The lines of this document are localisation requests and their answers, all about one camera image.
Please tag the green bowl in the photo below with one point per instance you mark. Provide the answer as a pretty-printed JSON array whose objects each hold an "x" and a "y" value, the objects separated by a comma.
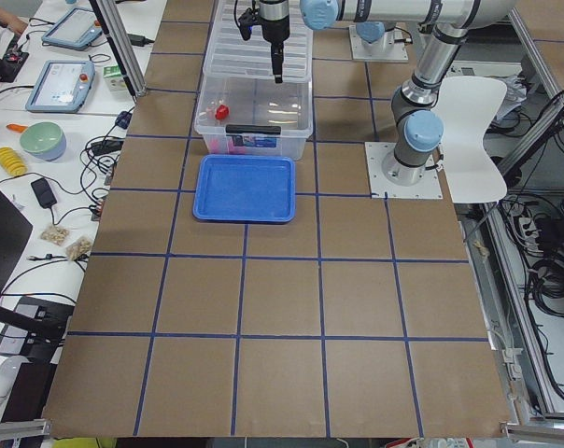
[{"x": 44, "y": 140}]

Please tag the teach pendant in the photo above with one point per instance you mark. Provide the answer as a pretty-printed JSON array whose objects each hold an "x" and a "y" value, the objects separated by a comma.
[
  {"x": 62, "y": 87},
  {"x": 77, "y": 30}
]

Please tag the yellow toy corn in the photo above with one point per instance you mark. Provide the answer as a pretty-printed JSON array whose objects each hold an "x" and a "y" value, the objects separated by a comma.
[{"x": 12, "y": 162}]

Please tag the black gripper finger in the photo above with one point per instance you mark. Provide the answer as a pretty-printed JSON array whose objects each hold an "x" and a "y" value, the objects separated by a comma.
[{"x": 277, "y": 59}]

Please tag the red block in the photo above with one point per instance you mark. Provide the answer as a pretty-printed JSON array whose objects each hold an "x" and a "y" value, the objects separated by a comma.
[{"x": 221, "y": 112}]

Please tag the white chair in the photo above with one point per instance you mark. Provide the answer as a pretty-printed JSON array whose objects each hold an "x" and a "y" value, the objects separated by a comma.
[{"x": 466, "y": 106}]

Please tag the black power adapter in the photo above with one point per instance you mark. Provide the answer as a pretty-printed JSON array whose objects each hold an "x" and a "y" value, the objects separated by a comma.
[{"x": 43, "y": 193}]

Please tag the blue plastic tray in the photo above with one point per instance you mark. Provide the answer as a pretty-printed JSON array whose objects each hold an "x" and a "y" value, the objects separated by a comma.
[{"x": 244, "y": 188}]

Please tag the aluminium frame post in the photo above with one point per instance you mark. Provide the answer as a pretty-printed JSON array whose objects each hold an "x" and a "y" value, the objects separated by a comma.
[{"x": 107, "y": 14}]

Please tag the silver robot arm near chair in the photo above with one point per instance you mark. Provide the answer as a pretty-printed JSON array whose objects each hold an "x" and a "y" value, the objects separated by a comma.
[{"x": 419, "y": 130}]

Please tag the clear plastic storage box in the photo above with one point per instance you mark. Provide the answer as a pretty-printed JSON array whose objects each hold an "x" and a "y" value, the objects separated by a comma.
[{"x": 265, "y": 118}]

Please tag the green white carton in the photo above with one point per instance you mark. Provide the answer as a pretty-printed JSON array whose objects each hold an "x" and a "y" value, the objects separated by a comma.
[{"x": 113, "y": 78}]

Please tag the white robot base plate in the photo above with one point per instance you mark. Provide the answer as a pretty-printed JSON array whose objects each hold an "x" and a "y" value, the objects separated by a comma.
[{"x": 388, "y": 179}]

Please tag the clear plastic box lid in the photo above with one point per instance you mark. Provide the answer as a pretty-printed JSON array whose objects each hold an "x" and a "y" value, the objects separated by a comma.
[{"x": 229, "y": 55}]

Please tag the teach pendant near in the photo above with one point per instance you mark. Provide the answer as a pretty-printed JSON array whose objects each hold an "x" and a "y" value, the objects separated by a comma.
[{"x": 62, "y": 87}]

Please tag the teach pendant far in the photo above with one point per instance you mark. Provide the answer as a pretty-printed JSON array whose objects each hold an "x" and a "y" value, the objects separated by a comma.
[{"x": 77, "y": 30}]

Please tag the orange toy carrot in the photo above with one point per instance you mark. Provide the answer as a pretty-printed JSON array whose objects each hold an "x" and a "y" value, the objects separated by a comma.
[{"x": 16, "y": 127}]

